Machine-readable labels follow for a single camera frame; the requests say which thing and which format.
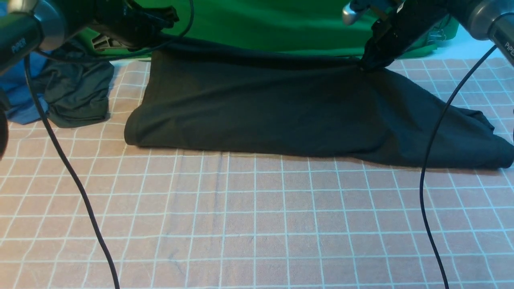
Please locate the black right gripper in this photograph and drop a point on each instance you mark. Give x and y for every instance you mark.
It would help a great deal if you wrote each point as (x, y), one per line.
(399, 30)

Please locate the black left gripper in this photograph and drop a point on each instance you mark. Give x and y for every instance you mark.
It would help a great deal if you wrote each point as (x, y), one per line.
(120, 25)

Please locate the dark gray long-sleeve shirt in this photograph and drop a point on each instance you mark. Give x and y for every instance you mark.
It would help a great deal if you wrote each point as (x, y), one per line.
(207, 96)

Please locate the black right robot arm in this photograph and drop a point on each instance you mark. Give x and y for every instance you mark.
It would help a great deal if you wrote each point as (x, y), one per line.
(483, 19)

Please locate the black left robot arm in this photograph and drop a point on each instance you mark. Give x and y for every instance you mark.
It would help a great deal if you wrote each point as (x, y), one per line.
(37, 26)

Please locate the metal binder clip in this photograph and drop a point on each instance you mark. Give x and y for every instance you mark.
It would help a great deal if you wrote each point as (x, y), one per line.
(435, 36)

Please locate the crumpled dark gray garment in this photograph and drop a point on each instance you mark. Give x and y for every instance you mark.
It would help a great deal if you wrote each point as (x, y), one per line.
(76, 93)

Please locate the green backdrop cloth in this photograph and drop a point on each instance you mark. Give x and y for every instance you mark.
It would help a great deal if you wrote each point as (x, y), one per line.
(299, 27)

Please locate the blue garment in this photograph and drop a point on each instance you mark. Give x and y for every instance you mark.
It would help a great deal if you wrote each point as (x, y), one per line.
(13, 82)

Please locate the pink grid tablecloth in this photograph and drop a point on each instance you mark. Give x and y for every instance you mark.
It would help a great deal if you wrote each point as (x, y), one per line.
(184, 219)

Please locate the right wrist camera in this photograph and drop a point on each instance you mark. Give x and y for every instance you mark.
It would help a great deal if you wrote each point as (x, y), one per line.
(355, 9)

